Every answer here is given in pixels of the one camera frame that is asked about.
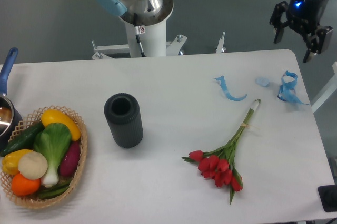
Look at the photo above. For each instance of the yellow bell pepper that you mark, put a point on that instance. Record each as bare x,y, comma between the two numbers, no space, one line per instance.
10,161

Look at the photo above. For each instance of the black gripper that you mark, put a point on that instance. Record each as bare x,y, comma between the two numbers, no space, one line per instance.
303,17

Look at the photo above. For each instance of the tangled blue ribbon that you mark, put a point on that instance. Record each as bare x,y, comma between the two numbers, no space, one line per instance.
287,91

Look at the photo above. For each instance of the black device at edge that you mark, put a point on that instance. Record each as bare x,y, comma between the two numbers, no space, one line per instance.
328,197

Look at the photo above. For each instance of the dark green cucumber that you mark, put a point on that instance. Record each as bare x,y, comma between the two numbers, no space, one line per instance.
24,140

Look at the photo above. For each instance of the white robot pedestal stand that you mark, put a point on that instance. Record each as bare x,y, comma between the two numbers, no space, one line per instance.
143,41

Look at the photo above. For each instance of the red tulip bouquet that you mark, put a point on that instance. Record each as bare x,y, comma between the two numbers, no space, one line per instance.
219,164

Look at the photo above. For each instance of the orange fruit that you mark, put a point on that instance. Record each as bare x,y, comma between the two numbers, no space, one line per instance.
21,186

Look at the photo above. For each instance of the green bean pod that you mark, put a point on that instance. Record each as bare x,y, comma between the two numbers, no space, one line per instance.
54,191

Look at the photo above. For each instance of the blue handled saucepan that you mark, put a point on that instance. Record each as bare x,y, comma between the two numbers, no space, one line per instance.
10,117

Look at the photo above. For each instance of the white frame at right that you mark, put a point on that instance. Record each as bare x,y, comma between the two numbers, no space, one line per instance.
328,89

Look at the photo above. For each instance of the purple sweet potato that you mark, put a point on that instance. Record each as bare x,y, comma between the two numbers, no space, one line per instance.
70,161

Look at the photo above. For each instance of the small light blue cap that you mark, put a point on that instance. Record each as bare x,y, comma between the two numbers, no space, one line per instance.
262,81

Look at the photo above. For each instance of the yellow squash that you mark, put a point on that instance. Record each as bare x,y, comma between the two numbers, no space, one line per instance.
55,116

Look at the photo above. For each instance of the dark grey ribbed vase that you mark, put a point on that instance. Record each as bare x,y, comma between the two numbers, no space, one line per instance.
122,112

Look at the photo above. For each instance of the green bok choy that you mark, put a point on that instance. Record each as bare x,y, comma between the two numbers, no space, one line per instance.
53,143

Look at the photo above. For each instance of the woven wicker basket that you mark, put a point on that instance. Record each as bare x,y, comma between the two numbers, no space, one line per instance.
32,201

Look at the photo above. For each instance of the curved blue ribbon strip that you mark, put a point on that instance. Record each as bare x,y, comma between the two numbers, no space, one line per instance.
223,85

